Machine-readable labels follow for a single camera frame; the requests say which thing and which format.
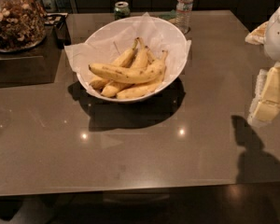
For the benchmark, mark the green cloth behind bowl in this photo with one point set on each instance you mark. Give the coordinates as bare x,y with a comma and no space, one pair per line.
168,16

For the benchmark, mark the clear plastic water bottle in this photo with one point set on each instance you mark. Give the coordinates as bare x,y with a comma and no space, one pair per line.
182,14

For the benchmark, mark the dark tray under jar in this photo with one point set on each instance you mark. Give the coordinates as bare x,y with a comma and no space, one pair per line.
35,66

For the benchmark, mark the white paper liner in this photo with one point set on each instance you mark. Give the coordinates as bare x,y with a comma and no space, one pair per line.
99,47

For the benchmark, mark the yellow banana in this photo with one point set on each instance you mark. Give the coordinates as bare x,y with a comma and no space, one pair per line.
122,61
130,75
139,90
140,61

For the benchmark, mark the green tin can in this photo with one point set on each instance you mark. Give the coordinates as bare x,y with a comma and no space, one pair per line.
121,10

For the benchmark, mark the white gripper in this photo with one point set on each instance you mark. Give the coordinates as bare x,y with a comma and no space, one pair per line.
278,34

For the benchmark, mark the glass jar of nuts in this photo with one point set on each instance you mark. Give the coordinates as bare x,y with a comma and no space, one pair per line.
21,25

